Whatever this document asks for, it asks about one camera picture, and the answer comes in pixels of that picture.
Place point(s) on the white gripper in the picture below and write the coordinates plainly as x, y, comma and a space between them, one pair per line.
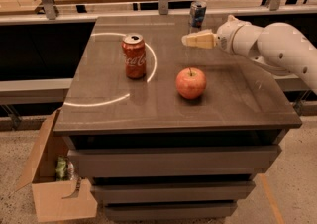
225, 35

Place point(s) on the red bull can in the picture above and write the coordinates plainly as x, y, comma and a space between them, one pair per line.
196, 16

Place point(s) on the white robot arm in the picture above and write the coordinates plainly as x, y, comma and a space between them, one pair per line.
278, 48

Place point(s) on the red coca-cola can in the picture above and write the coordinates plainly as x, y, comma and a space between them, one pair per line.
133, 47

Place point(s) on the red apple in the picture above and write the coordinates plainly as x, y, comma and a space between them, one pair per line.
191, 83

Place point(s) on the grey drawer cabinet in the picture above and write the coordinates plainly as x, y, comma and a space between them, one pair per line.
151, 154

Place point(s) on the green snack bag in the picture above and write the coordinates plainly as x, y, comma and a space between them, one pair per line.
61, 168

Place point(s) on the cardboard box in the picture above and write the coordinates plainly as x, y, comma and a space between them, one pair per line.
54, 200

